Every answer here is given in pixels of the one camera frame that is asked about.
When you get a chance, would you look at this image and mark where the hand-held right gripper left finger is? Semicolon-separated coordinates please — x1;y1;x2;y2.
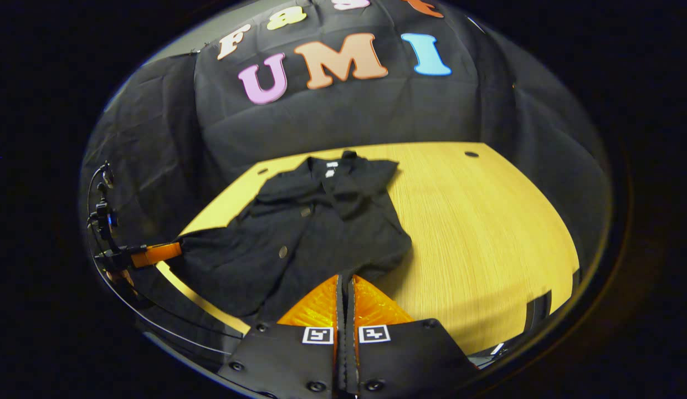
217;274;347;399

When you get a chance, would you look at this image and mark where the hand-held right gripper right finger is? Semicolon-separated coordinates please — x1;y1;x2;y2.
346;274;480;399

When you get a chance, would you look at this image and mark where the thin black cable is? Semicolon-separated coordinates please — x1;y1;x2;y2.
86;163;247;358

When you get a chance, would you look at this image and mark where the black button shirt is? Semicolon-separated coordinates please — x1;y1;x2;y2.
167;150;413;328

